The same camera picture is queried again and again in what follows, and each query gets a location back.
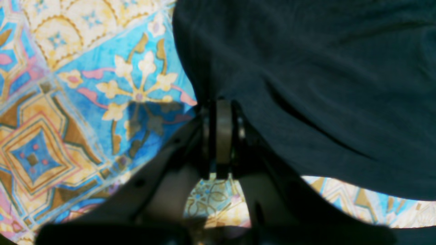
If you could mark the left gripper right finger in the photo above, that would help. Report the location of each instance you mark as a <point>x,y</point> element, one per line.
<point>283,208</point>

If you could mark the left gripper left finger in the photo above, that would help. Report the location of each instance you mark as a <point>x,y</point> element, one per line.
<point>148,209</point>

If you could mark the black t-shirt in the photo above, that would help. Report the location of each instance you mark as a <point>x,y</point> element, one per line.
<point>338,88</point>

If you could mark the patterned tablecloth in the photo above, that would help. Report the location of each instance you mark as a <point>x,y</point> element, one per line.
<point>91,90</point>

